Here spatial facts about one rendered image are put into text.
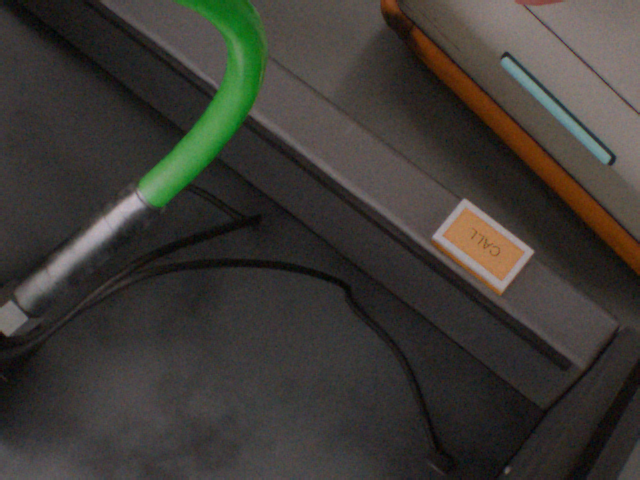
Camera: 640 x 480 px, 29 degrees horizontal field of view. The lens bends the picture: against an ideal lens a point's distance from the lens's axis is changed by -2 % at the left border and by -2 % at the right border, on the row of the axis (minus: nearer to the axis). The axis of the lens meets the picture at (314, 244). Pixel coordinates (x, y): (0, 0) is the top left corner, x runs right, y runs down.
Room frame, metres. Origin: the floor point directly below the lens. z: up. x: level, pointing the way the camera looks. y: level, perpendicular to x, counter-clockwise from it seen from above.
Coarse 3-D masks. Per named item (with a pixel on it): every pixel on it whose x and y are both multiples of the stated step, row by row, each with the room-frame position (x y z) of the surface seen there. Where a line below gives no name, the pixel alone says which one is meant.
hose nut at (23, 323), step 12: (12, 288) 0.14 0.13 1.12; (0, 300) 0.14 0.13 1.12; (12, 300) 0.14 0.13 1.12; (0, 312) 0.13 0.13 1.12; (12, 312) 0.13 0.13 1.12; (24, 312) 0.13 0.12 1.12; (0, 324) 0.13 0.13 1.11; (12, 324) 0.13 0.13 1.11; (24, 324) 0.13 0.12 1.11; (36, 324) 0.13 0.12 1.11; (12, 336) 0.12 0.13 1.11
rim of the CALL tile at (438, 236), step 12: (468, 204) 0.24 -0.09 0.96; (456, 216) 0.23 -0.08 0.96; (480, 216) 0.23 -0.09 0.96; (444, 228) 0.23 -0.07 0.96; (504, 228) 0.23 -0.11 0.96; (444, 240) 0.22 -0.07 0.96; (516, 240) 0.22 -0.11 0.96; (456, 252) 0.21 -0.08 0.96; (528, 252) 0.21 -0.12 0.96; (468, 264) 0.21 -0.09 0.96; (516, 264) 0.21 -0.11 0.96; (492, 276) 0.20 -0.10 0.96; (504, 288) 0.19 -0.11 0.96
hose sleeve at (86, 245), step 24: (120, 192) 0.17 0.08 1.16; (96, 216) 0.16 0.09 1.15; (120, 216) 0.16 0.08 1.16; (144, 216) 0.16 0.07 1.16; (72, 240) 0.16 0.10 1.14; (96, 240) 0.15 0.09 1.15; (120, 240) 0.15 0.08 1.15; (48, 264) 0.15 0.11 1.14; (72, 264) 0.15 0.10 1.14; (96, 264) 0.15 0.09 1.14; (24, 288) 0.14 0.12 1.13; (48, 288) 0.14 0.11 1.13; (72, 288) 0.14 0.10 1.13
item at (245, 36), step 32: (192, 0) 0.18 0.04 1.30; (224, 0) 0.18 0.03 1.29; (224, 32) 0.19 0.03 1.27; (256, 32) 0.19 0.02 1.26; (256, 64) 0.19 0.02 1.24; (224, 96) 0.19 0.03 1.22; (256, 96) 0.19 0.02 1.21; (192, 128) 0.19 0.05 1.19; (224, 128) 0.18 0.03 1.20; (192, 160) 0.18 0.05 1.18; (160, 192) 0.17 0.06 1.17
